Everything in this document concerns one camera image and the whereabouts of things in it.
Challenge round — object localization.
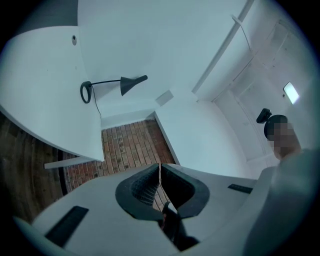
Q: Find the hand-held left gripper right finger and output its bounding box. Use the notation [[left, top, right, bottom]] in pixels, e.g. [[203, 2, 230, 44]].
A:
[[161, 163, 260, 245]]

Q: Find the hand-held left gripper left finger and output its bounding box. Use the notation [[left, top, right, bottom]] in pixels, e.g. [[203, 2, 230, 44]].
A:
[[13, 163, 182, 256]]

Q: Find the black desk lamp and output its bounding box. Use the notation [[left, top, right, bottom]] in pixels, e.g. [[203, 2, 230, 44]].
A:
[[79, 74, 148, 105]]

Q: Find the white desk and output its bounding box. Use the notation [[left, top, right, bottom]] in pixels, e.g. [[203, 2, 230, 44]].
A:
[[0, 26, 105, 170]]

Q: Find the person's head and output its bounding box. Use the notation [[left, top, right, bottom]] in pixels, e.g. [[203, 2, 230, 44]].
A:
[[263, 114, 302, 161]]

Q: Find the rectangular ceiling light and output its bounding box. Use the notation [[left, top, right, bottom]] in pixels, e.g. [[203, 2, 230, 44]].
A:
[[282, 81, 300, 105]]

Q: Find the black head-worn camera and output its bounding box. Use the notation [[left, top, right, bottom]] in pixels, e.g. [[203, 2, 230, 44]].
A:
[[256, 107, 273, 125]]

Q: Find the white wall vent panel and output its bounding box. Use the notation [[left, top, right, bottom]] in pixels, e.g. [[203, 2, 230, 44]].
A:
[[154, 90, 174, 108]]

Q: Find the thin black cable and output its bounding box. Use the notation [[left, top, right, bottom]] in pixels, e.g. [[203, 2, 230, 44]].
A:
[[90, 84, 103, 118]]

